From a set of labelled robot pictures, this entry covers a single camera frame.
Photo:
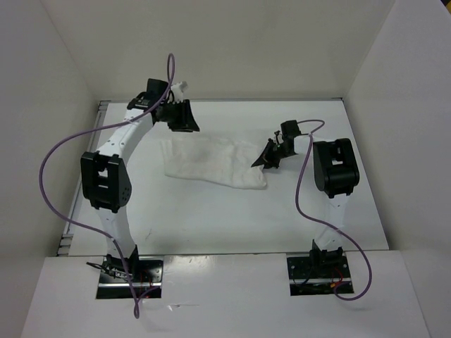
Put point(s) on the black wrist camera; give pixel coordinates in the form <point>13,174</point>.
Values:
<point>155,90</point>
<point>287,132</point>

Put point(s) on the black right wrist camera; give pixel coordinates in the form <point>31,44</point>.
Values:
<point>287,132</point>

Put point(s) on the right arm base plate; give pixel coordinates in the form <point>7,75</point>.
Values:
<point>304,281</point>

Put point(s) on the white pleated skirt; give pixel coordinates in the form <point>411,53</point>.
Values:
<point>222,161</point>

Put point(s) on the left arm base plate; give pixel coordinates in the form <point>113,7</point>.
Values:
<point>146,280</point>

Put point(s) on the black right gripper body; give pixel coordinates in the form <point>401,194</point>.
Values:
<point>275,152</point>

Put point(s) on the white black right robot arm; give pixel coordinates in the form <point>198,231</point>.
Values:
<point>336,174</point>

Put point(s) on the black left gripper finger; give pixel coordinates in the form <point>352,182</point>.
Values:
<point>189,123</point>
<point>180,128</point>

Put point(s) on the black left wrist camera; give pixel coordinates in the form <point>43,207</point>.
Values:
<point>155,90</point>

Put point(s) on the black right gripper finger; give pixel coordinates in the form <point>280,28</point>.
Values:
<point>271,163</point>
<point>266,153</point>

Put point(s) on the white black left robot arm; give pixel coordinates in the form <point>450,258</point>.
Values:
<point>107,185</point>

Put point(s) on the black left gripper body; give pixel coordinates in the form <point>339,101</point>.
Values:
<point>174,112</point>

